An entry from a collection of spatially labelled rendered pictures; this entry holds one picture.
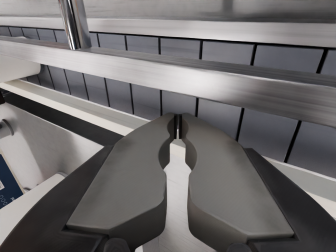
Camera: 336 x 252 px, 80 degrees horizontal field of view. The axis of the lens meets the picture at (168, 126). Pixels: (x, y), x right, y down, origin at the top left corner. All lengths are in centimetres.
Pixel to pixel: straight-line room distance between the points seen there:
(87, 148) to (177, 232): 23
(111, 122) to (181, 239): 30
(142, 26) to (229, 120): 11
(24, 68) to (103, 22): 15
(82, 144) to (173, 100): 21
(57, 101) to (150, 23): 15
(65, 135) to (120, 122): 20
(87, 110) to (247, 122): 16
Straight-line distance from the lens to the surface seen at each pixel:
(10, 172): 66
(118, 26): 22
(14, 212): 46
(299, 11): 20
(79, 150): 37
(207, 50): 16
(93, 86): 27
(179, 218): 39
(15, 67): 33
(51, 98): 29
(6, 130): 62
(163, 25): 18
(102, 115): 22
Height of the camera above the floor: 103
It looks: 46 degrees down
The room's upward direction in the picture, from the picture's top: 128 degrees counter-clockwise
